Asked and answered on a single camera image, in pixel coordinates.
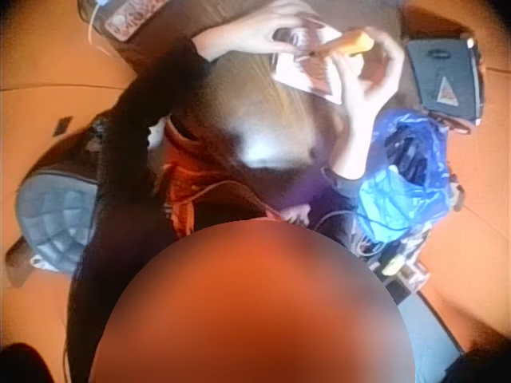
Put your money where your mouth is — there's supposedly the blue plastic bag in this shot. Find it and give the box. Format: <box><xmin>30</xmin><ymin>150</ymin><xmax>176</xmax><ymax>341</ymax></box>
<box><xmin>356</xmin><ymin>109</ymin><xmax>453</xmax><ymax>245</ymax></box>

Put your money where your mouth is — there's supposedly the small black floor item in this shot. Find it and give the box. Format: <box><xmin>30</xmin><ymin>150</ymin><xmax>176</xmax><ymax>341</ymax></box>
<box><xmin>52</xmin><ymin>116</ymin><xmax>74</xmax><ymax>137</ymax></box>

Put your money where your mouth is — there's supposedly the dark zip case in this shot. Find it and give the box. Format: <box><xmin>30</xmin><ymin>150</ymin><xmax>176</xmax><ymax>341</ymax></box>
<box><xmin>404</xmin><ymin>34</ymin><xmax>486</xmax><ymax>127</ymax></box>

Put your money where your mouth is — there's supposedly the small yellow device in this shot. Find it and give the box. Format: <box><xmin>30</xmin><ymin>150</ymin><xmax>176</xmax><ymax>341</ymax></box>
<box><xmin>381</xmin><ymin>255</ymin><xmax>405</xmax><ymax>277</ymax></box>

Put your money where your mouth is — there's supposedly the person's left hand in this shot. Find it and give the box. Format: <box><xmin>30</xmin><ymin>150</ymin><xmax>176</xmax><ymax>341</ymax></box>
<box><xmin>192</xmin><ymin>1</ymin><xmax>322</xmax><ymax>61</ymax></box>

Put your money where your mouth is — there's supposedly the person's right hand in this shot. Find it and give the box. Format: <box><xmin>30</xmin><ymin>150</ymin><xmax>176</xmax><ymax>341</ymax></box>
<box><xmin>331</xmin><ymin>28</ymin><xmax>406</xmax><ymax>121</ymax></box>

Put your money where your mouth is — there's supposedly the grey padded backpack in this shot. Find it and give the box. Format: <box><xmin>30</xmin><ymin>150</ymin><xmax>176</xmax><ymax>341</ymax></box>
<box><xmin>14</xmin><ymin>119</ymin><xmax>105</xmax><ymax>277</ymax></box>

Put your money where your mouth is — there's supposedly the white cable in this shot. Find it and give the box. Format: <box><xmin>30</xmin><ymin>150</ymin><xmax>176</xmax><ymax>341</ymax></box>
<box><xmin>87</xmin><ymin>0</ymin><xmax>115</xmax><ymax>55</ymax></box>

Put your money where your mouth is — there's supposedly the patterned paper card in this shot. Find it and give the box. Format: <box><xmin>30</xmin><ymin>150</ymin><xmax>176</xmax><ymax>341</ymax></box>
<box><xmin>271</xmin><ymin>18</ymin><xmax>360</xmax><ymax>106</ymax></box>

